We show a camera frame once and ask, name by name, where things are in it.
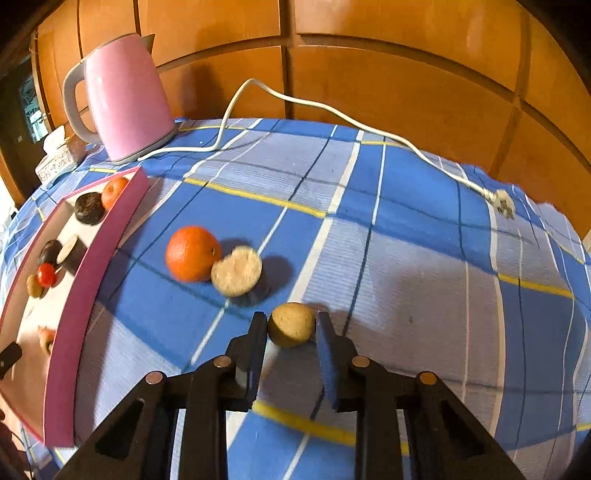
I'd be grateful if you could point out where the orange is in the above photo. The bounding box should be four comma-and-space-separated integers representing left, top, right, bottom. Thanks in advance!
165, 225, 223, 283

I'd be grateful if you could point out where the dark brown round fruit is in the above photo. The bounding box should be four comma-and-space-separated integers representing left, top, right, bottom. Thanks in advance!
74, 191, 106, 226

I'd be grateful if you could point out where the pink electric kettle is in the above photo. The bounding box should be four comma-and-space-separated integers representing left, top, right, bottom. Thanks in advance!
62, 33, 178, 165

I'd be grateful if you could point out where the small tangerine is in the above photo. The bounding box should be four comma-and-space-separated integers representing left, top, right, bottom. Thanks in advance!
100, 176, 130, 212

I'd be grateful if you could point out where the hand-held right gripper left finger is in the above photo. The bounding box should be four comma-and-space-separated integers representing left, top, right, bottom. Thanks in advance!
54, 312, 269, 480

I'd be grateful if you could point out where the black and white eggplant piece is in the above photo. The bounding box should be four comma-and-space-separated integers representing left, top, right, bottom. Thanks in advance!
56, 234, 88, 276

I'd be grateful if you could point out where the pink tray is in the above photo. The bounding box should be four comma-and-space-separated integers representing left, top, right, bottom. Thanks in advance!
0, 166, 151, 448

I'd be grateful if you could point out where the dark avocado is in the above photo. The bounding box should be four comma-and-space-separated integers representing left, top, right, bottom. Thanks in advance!
38, 239, 63, 266

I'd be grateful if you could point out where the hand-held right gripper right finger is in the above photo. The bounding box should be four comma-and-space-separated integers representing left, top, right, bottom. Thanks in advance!
315, 311, 525, 480

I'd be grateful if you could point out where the blue plaid tablecloth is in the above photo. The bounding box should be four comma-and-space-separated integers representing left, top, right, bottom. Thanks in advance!
0, 117, 591, 480

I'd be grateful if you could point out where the white patterned tissue box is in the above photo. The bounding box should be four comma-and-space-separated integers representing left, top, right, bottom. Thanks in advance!
34, 126, 88, 185

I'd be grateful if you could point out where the kiwi half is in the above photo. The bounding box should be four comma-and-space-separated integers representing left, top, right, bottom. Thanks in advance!
211, 246, 263, 297

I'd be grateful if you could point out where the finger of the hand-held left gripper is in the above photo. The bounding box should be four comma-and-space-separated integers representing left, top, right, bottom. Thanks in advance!
0, 344, 23, 380

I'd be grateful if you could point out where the white power cable with plug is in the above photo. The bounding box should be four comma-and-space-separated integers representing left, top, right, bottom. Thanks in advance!
139, 78, 515, 220

